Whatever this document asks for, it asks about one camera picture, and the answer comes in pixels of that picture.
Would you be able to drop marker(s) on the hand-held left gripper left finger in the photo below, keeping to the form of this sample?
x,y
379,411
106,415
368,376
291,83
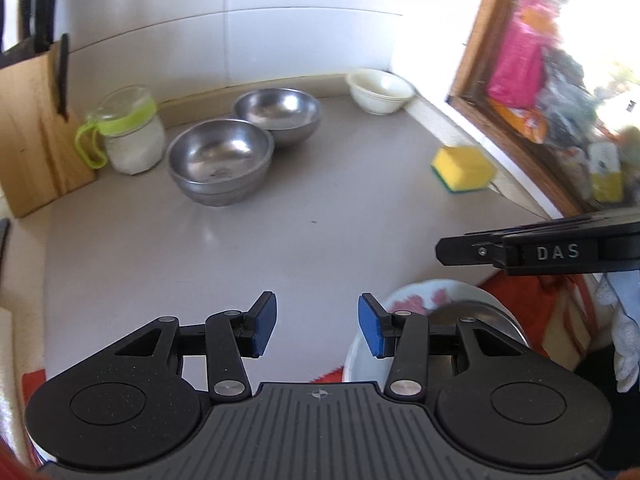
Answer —
x,y
265,320

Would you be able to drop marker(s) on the pink bag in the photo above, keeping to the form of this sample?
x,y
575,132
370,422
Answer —
x,y
520,60

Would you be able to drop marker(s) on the wooden knife block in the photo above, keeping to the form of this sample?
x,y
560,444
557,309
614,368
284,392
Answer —
x,y
30,135

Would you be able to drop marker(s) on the grey counter mat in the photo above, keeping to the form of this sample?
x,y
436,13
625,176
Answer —
x,y
300,220

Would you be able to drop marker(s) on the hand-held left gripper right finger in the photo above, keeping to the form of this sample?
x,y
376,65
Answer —
x,y
370,325

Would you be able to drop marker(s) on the small white bowl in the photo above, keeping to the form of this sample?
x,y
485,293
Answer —
x,y
380,90

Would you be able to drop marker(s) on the red cloth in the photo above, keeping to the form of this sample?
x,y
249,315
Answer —
x,y
530,300

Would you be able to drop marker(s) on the person's right hand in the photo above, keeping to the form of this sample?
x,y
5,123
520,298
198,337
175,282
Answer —
x,y
627,345

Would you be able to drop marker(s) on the orange packet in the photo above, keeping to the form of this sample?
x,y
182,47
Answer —
x,y
520,120

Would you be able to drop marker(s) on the yellow white packet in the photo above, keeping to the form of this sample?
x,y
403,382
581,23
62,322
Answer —
x,y
605,175

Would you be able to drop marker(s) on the yellow green sponge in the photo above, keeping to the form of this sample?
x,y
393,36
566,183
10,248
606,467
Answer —
x,y
460,165

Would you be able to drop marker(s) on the large pink flower plate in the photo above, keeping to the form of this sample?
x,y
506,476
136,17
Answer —
x,y
415,302

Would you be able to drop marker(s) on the glass jar with green lid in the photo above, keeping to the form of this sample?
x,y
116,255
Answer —
x,y
132,145

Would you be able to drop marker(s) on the large steel bowl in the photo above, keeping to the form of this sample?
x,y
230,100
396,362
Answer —
x,y
495,317

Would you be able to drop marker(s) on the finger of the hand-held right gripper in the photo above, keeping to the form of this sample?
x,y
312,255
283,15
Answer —
x,y
465,250

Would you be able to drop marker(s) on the wooden window frame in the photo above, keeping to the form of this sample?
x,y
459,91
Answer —
x,y
480,35

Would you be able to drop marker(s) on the black slim knife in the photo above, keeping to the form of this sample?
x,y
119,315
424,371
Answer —
x,y
62,80

